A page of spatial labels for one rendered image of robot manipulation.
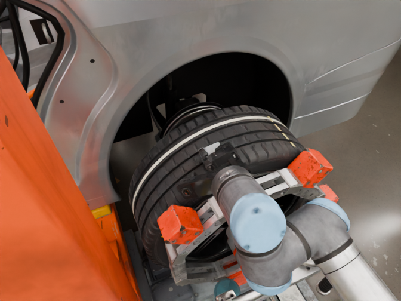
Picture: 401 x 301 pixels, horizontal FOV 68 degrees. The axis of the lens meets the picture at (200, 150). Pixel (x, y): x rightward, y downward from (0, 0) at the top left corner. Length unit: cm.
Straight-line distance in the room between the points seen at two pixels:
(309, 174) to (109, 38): 63
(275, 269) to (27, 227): 41
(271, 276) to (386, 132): 248
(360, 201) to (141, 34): 194
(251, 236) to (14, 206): 34
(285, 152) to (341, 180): 157
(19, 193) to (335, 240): 54
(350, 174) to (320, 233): 188
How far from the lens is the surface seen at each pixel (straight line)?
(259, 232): 51
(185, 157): 85
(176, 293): 145
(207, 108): 121
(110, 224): 131
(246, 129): 90
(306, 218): 64
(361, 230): 226
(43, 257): 42
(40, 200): 33
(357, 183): 247
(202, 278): 116
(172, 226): 77
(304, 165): 90
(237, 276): 131
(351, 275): 66
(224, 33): 92
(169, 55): 88
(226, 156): 69
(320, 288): 113
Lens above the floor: 180
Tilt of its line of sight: 49 degrees down
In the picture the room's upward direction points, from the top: straight up
